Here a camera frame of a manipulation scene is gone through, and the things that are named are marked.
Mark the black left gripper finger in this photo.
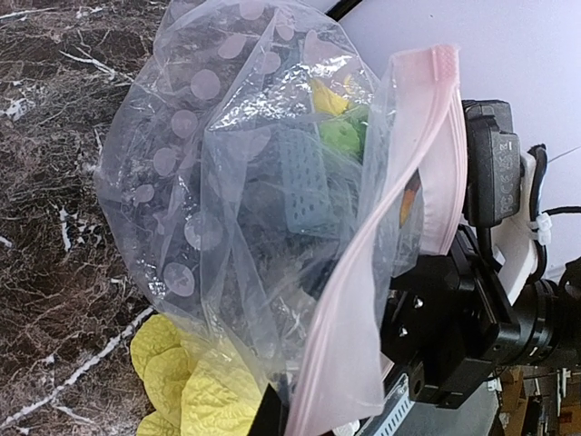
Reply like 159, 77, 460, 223
247, 385, 289, 436

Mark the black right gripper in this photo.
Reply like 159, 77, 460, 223
380, 225, 513, 409

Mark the yellow white napa cabbage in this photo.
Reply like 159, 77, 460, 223
130, 314, 265, 435

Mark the clear zip top bag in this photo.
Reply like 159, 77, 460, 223
95, 1, 467, 434

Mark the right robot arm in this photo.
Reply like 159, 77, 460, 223
380, 225, 580, 409

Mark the light blue plastic basket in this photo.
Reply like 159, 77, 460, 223
272, 127, 338, 238

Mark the green bell pepper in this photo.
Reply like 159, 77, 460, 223
319, 105, 369, 162

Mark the orange yellow mango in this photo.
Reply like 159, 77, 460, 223
310, 78, 359, 116

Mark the white slotted cable duct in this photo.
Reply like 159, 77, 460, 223
356, 372, 415, 436

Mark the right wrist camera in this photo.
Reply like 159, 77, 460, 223
462, 100, 552, 303

